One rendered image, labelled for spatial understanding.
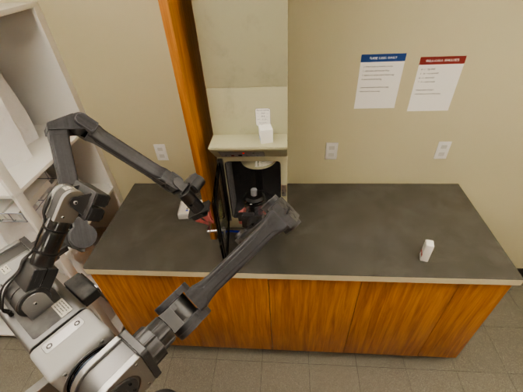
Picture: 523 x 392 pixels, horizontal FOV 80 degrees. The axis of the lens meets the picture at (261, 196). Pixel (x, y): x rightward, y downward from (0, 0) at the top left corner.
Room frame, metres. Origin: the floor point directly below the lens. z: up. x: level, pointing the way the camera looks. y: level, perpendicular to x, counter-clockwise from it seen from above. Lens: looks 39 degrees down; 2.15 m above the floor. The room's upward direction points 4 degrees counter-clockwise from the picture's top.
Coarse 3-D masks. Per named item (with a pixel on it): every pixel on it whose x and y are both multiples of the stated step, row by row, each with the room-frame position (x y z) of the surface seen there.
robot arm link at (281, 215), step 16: (272, 208) 0.60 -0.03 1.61; (288, 208) 0.65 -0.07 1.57; (272, 224) 0.57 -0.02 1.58; (288, 224) 0.57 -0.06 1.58; (256, 240) 0.54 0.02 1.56; (240, 256) 0.52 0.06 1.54; (224, 272) 0.49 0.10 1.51; (192, 288) 0.46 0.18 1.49; (208, 288) 0.46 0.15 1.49; (160, 304) 0.43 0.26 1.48; (208, 304) 0.44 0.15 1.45; (192, 320) 0.40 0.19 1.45
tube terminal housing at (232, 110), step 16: (208, 96) 1.22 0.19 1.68; (224, 96) 1.22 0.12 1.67; (240, 96) 1.21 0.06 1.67; (256, 96) 1.20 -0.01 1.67; (272, 96) 1.19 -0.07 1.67; (224, 112) 1.22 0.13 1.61; (240, 112) 1.21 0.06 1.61; (272, 112) 1.20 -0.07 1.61; (224, 128) 1.22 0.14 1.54; (240, 128) 1.21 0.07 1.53; (256, 128) 1.20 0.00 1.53; (272, 128) 1.20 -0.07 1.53; (224, 160) 1.22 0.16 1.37; (240, 160) 1.21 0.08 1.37; (256, 160) 1.20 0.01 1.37; (272, 160) 1.20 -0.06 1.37; (240, 224) 1.22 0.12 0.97
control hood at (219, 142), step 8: (216, 136) 1.20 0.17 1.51; (224, 136) 1.20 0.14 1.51; (232, 136) 1.19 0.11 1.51; (240, 136) 1.19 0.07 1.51; (248, 136) 1.18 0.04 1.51; (256, 136) 1.18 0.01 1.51; (280, 136) 1.17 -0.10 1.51; (216, 144) 1.13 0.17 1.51; (224, 144) 1.13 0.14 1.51; (232, 144) 1.13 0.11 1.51; (240, 144) 1.12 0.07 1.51; (248, 144) 1.12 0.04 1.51; (256, 144) 1.11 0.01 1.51; (264, 144) 1.11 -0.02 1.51; (272, 144) 1.11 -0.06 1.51; (280, 144) 1.10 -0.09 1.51; (216, 152) 1.14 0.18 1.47; (264, 152) 1.12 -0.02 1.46; (272, 152) 1.12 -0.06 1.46; (280, 152) 1.12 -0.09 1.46
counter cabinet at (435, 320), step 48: (144, 288) 1.00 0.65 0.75; (240, 288) 0.95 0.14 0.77; (288, 288) 0.92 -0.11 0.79; (336, 288) 0.89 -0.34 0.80; (384, 288) 0.87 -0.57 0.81; (432, 288) 0.85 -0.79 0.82; (480, 288) 0.82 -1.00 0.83; (192, 336) 0.98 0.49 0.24; (240, 336) 0.95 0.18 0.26; (288, 336) 0.92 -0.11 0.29; (336, 336) 0.89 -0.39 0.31; (384, 336) 0.86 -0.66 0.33; (432, 336) 0.83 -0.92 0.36
